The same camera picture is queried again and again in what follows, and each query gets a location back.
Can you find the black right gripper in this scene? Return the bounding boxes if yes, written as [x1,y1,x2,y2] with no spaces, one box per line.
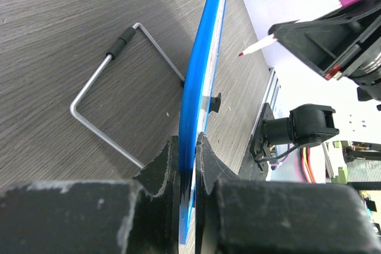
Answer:
[268,0,380,102]

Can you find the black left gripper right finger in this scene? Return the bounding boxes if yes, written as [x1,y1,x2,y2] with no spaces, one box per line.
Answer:
[195,134,380,253]

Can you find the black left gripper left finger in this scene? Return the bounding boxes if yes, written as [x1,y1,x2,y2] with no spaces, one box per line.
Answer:
[1,136,180,253]

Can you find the blue framed whiteboard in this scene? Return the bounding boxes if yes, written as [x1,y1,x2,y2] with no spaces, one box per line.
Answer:
[69,0,232,244]

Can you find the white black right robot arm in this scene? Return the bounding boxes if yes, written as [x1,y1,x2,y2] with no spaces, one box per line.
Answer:
[261,0,380,148]

